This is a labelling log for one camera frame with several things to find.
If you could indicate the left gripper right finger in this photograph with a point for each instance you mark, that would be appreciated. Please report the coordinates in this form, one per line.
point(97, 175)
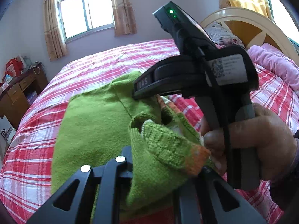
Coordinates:
point(208, 198)

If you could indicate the stacked boxes in desk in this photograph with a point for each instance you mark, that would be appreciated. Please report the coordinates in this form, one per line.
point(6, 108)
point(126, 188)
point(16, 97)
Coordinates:
point(31, 97)

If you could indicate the cream wooden headboard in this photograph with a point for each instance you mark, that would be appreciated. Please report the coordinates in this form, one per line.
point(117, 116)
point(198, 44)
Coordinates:
point(253, 29)

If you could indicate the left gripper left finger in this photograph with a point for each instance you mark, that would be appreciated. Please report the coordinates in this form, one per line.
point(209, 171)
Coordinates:
point(90, 195)

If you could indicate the green orange striped knit sweater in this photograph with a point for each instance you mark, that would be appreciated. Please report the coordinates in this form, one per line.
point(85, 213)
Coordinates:
point(166, 149)

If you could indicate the brown wooden desk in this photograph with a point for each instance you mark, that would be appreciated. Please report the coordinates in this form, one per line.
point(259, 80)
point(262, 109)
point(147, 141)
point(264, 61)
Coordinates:
point(14, 103)

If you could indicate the white paper shopping bag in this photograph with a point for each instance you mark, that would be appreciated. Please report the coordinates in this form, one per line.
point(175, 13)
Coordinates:
point(7, 133)

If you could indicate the beige curtain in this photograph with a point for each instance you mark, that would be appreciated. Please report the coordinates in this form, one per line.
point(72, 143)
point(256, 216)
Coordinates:
point(54, 39)
point(124, 19)

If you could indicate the left beige curtain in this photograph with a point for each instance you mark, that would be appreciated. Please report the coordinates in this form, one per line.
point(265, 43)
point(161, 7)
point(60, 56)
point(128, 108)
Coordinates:
point(54, 39)

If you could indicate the striped pillow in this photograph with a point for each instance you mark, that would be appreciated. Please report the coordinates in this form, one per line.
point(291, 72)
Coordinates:
point(221, 36)

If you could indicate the red plaid bed sheet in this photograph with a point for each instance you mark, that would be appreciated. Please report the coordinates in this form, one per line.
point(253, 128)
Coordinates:
point(26, 170)

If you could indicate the person right hand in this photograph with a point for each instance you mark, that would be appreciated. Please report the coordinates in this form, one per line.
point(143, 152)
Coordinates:
point(276, 147)

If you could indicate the window with green frame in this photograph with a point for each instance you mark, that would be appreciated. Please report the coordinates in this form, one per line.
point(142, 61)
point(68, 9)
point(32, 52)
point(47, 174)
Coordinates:
point(80, 17)

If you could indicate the pink blanket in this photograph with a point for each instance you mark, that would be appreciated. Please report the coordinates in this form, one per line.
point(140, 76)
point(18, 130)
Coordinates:
point(275, 61)

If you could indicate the red gift box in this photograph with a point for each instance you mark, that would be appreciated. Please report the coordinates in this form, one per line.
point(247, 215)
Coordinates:
point(14, 67)

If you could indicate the right beige curtain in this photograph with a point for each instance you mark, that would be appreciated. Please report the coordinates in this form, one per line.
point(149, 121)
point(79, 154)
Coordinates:
point(124, 19)

